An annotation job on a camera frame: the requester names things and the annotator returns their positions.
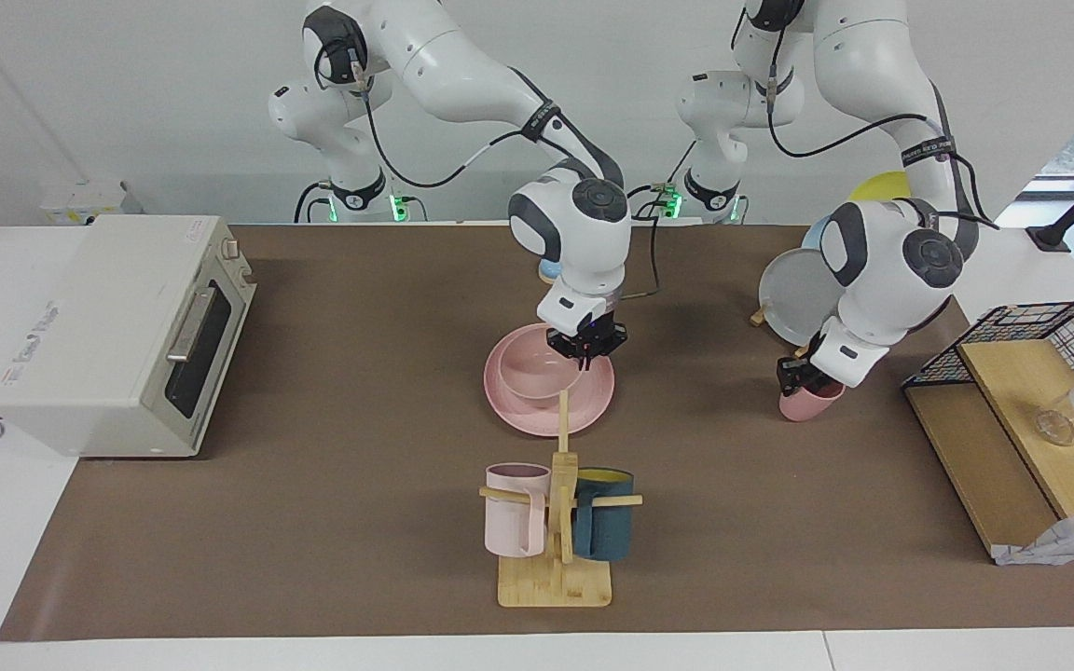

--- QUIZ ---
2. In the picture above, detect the pink cup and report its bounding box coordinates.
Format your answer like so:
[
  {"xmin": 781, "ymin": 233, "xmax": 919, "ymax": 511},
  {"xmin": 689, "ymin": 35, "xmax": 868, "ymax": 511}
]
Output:
[{"xmin": 778, "ymin": 377, "xmax": 847, "ymax": 423}]

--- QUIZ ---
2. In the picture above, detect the pink bowl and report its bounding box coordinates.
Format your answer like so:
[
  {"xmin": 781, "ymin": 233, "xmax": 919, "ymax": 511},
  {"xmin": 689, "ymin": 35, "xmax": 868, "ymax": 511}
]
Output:
[{"xmin": 498, "ymin": 347, "xmax": 585, "ymax": 403}]

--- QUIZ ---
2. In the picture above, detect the wooden plate rack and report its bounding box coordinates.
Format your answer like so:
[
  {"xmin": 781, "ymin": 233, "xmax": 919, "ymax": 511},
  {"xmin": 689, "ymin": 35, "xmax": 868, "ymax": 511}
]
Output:
[{"xmin": 749, "ymin": 300, "xmax": 818, "ymax": 363}]

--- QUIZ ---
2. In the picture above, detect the pink plate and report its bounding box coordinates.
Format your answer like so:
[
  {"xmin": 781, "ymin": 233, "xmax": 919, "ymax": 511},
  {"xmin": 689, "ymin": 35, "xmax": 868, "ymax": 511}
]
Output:
[{"xmin": 483, "ymin": 323, "xmax": 616, "ymax": 438}]

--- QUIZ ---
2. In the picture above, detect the grey plate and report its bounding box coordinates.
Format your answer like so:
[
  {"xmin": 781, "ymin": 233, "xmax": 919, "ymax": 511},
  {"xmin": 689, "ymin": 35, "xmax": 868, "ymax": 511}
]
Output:
[{"xmin": 759, "ymin": 248, "xmax": 851, "ymax": 348}]

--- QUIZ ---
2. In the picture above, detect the dark teal mug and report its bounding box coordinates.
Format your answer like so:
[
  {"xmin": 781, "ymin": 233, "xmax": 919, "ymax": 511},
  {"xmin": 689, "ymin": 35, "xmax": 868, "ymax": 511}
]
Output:
[{"xmin": 572, "ymin": 468, "xmax": 636, "ymax": 562}]

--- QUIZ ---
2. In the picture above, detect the pink mug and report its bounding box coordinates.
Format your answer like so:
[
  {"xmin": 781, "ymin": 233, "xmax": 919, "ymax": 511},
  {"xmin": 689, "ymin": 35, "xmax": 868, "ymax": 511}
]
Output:
[{"xmin": 484, "ymin": 463, "xmax": 552, "ymax": 558}]

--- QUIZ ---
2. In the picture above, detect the wooden shelf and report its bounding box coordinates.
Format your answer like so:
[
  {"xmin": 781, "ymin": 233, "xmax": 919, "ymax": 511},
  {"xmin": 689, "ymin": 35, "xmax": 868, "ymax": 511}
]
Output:
[{"xmin": 904, "ymin": 337, "xmax": 1074, "ymax": 560}]

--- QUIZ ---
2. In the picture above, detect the yellow plate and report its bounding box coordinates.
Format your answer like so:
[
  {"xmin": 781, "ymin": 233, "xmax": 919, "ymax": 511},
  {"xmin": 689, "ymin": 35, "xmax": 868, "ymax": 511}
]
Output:
[{"xmin": 849, "ymin": 171, "xmax": 918, "ymax": 205}]

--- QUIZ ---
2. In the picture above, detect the wooden mug tree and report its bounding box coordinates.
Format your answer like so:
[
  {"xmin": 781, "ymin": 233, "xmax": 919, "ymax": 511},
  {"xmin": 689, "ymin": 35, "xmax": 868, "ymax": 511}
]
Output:
[{"xmin": 479, "ymin": 390, "xmax": 644, "ymax": 609}]

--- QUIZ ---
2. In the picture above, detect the clear glass item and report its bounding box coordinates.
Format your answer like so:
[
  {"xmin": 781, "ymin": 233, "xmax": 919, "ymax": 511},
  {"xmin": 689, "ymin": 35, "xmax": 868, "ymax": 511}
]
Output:
[{"xmin": 1036, "ymin": 408, "xmax": 1074, "ymax": 447}]

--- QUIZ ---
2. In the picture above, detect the brown table mat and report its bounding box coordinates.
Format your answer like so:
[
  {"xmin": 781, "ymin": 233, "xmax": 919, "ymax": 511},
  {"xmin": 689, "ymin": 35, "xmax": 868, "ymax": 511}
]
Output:
[{"xmin": 0, "ymin": 224, "xmax": 1074, "ymax": 642}]

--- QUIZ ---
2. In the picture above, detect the grey marbled sheet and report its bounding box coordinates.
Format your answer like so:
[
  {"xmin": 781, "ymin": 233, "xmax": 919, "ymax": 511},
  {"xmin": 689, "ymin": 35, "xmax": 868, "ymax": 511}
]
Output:
[{"xmin": 993, "ymin": 507, "xmax": 1074, "ymax": 567}]

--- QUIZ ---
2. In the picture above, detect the beige toaster oven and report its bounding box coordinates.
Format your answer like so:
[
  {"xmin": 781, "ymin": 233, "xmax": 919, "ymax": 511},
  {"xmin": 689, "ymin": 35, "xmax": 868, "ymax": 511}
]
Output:
[{"xmin": 0, "ymin": 214, "xmax": 258, "ymax": 459}]

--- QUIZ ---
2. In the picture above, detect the white power box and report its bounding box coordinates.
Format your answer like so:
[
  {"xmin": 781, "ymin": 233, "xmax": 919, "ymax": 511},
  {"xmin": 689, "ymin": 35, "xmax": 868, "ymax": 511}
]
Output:
[{"xmin": 39, "ymin": 180, "xmax": 145, "ymax": 226}]

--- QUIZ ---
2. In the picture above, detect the black left base cable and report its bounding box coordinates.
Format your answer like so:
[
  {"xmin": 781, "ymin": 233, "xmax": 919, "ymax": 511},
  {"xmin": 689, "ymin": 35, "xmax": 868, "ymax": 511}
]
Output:
[{"xmin": 626, "ymin": 140, "xmax": 701, "ymax": 221}]

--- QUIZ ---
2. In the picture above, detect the black base cable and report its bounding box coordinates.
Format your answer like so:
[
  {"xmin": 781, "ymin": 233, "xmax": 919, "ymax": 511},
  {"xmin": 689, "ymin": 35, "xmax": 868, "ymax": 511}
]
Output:
[
  {"xmin": 293, "ymin": 180, "xmax": 335, "ymax": 225},
  {"xmin": 626, "ymin": 140, "xmax": 701, "ymax": 221}
]

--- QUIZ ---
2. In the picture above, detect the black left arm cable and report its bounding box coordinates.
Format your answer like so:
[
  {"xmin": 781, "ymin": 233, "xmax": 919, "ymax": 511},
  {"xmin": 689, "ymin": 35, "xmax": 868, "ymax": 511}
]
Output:
[{"xmin": 731, "ymin": 0, "xmax": 1000, "ymax": 230}]

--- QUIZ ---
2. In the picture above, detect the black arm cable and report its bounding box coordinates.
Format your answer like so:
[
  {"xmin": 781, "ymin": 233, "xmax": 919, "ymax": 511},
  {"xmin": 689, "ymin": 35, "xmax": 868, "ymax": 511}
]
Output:
[
  {"xmin": 313, "ymin": 35, "xmax": 667, "ymax": 301},
  {"xmin": 731, "ymin": 0, "xmax": 1000, "ymax": 230}
]

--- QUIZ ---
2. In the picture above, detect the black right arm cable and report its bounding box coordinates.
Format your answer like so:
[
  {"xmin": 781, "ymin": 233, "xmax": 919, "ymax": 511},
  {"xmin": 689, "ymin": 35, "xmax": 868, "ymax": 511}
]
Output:
[{"xmin": 313, "ymin": 35, "xmax": 667, "ymax": 301}]

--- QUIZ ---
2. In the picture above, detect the black right base cable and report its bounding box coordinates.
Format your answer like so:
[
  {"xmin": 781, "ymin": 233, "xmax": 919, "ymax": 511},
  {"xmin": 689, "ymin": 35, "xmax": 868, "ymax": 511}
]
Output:
[{"xmin": 293, "ymin": 180, "xmax": 335, "ymax": 225}]

